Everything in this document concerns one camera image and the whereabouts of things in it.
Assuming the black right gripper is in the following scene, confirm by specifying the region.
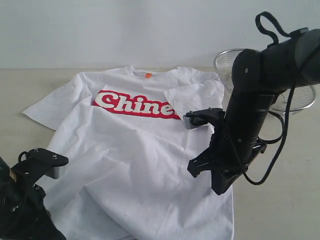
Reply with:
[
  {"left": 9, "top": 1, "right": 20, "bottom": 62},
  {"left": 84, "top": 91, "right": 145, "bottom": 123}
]
[{"left": 187, "top": 118, "right": 267, "bottom": 196}]

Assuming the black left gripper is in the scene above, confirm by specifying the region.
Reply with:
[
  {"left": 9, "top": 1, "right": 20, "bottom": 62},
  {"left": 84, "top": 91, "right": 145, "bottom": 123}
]
[{"left": 0, "top": 177, "right": 66, "bottom": 240}]

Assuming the white t-shirt red logo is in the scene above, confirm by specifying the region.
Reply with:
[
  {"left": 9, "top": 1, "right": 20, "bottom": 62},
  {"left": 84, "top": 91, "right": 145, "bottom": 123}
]
[{"left": 24, "top": 66, "right": 234, "bottom": 240}]

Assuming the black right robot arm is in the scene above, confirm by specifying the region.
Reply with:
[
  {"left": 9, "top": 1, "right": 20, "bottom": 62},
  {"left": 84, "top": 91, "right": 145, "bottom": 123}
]
[{"left": 183, "top": 28, "right": 320, "bottom": 195}]

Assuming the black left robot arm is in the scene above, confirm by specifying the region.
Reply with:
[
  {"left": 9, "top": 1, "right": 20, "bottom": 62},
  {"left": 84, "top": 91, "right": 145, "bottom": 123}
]
[{"left": 0, "top": 159, "right": 66, "bottom": 240}]

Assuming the orange garment tag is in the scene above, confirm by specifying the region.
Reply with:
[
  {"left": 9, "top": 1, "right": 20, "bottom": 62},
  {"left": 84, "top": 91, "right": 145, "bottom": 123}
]
[{"left": 145, "top": 72, "right": 152, "bottom": 78}]

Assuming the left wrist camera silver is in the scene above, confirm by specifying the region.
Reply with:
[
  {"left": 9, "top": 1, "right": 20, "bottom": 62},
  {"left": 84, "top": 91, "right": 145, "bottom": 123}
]
[{"left": 9, "top": 147, "right": 70, "bottom": 187}]

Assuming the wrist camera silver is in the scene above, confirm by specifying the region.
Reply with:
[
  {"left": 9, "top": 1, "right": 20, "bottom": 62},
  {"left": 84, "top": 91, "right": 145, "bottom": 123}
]
[
  {"left": 182, "top": 107, "right": 225, "bottom": 130},
  {"left": 9, "top": 147, "right": 70, "bottom": 187}
]

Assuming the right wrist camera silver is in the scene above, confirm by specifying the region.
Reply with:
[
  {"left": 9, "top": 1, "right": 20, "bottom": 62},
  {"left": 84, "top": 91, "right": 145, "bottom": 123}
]
[{"left": 182, "top": 107, "right": 225, "bottom": 130}]

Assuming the metal wire mesh basket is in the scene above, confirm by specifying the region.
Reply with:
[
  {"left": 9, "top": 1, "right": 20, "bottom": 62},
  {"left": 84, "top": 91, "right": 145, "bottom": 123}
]
[{"left": 213, "top": 48, "right": 317, "bottom": 115}]

